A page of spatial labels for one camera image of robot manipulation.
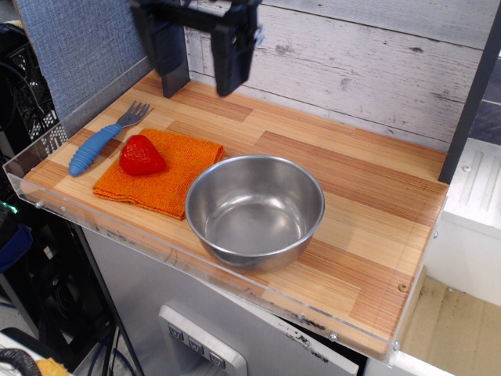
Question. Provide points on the grey dispenser panel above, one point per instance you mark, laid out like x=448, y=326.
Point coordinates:
x=201, y=342

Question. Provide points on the blue handled fork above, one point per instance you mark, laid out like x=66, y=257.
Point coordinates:
x=92, y=146

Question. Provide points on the dark grey post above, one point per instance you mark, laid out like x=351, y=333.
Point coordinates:
x=173, y=82
x=477, y=90

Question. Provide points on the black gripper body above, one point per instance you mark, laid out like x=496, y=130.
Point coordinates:
x=241, y=17

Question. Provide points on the red toy strawberry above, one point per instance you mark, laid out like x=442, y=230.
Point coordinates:
x=140, y=157

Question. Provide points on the orange folded cloth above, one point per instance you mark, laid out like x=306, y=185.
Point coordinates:
x=164, y=192

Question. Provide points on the stainless steel pot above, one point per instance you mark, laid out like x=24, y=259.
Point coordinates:
x=256, y=212

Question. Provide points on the dark grey left post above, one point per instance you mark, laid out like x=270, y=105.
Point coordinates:
x=173, y=82

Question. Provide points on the dark grey right post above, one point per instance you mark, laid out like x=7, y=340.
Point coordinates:
x=477, y=90

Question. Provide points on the white toy sink unit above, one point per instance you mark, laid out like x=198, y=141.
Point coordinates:
x=464, y=250

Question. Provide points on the silver toy fridge cabinet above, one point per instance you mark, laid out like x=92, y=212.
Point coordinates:
x=138, y=285

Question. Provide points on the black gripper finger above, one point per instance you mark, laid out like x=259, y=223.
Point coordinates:
x=232, y=52
x=162, y=40

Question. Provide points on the clear acrylic guard rail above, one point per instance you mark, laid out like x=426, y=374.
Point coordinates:
x=382, y=202

